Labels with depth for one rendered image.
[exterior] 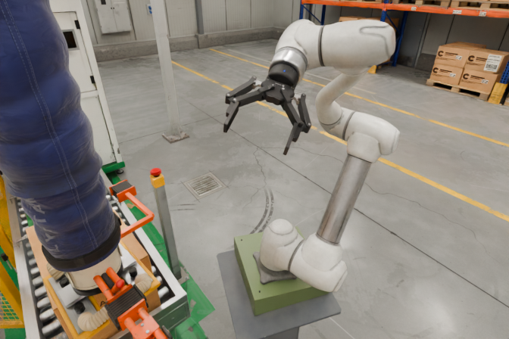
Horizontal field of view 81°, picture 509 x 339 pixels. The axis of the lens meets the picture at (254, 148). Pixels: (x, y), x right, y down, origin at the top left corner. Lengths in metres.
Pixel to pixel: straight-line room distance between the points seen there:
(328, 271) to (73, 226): 0.93
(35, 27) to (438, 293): 2.83
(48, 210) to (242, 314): 0.95
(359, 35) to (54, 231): 0.96
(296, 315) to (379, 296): 1.22
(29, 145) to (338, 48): 0.77
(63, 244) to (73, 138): 0.33
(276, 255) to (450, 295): 1.80
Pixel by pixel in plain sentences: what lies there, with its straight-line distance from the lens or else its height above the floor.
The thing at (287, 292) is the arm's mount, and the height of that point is 0.85.
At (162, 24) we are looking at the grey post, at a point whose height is 1.59.
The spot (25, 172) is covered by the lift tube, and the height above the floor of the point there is 1.67.
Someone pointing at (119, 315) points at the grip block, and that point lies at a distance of 1.05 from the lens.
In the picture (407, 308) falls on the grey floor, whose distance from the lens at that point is 2.69.
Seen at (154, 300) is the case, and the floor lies 0.63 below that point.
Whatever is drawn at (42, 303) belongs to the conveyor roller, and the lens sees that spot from 2.16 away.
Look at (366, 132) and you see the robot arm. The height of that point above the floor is 1.57.
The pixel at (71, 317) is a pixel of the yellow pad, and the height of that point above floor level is 1.12.
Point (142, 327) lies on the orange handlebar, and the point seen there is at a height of 1.24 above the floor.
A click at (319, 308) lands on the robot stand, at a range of 1.60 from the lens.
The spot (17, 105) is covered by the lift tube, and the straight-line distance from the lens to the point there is 0.84.
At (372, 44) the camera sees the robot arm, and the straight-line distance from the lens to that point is 0.76.
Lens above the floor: 2.08
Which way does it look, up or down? 30 degrees down
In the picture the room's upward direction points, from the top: straight up
